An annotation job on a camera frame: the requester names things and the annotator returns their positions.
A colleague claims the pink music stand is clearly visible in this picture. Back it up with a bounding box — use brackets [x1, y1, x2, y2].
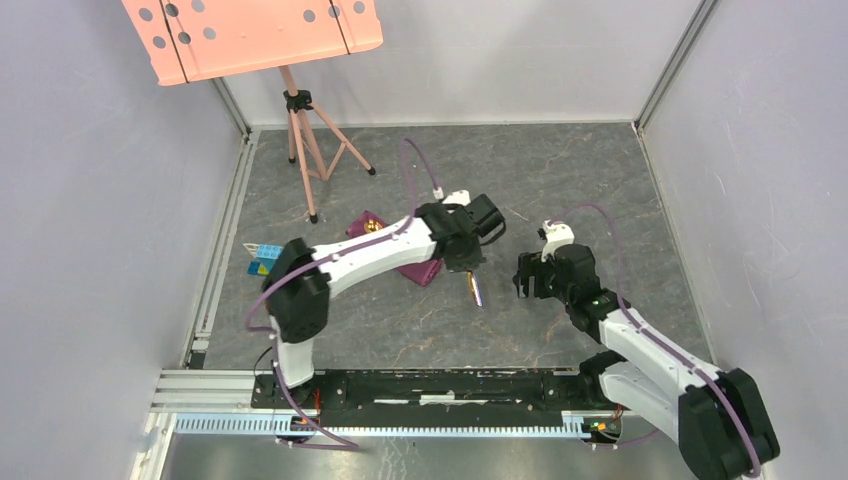
[122, 0, 383, 223]

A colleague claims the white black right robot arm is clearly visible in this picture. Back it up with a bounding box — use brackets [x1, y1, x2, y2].
[513, 244, 781, 479]

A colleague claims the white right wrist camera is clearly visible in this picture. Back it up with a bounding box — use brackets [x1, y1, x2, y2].
[537, 219, 575, 263]

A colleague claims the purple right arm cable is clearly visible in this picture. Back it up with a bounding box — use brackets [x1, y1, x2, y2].
[549, 202, 763, 480]

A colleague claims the iridescent rainbow knife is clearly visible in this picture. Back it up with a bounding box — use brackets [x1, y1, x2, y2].
[467, 270, 484, 308]

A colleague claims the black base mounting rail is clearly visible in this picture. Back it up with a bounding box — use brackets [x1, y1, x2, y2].
[290, 368, 625, 428]

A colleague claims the magenta satin napkin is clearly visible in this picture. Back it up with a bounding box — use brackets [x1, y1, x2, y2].
[344, 210, 445, 288]

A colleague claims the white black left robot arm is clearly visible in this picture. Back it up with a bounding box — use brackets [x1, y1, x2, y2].
[258, 191, 506, 408]

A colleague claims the gold spoon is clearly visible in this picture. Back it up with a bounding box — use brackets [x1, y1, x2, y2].
[362, 218, 384, 234]

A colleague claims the colourful toy block set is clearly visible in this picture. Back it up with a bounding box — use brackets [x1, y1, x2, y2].
[243, 243, 283, 276]

